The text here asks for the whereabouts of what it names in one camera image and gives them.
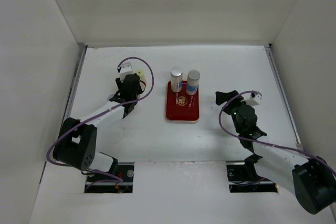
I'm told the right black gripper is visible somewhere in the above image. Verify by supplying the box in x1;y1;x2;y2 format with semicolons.
215;90;252;134

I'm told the tall jar blue label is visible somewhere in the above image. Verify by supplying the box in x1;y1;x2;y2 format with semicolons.
186;69;200;95
170;67;183;93

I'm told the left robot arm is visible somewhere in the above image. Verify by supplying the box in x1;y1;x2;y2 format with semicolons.
52;73;146;182

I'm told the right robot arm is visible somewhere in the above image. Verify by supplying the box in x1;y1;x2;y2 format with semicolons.
215;90;335;215

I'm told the yellow cap bottle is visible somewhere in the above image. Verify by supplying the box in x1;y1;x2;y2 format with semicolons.
135;69;147;89

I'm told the red lacquer tray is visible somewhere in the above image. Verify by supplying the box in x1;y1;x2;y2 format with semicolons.
165;81;200;123

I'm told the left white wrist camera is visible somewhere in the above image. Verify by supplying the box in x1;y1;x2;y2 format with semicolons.
117;62;133;82

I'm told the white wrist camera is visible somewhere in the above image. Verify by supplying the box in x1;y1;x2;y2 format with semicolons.
245;92;263;106
117;62;133;82

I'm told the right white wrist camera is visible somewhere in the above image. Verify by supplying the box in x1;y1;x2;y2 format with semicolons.
245;92;263;106

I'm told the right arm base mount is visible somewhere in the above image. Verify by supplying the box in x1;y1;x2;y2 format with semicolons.
226;154;278;193

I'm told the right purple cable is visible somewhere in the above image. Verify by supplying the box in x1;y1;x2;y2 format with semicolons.
219;90;336;177

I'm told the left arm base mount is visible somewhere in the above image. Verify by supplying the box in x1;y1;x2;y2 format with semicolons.
82;163;135;194

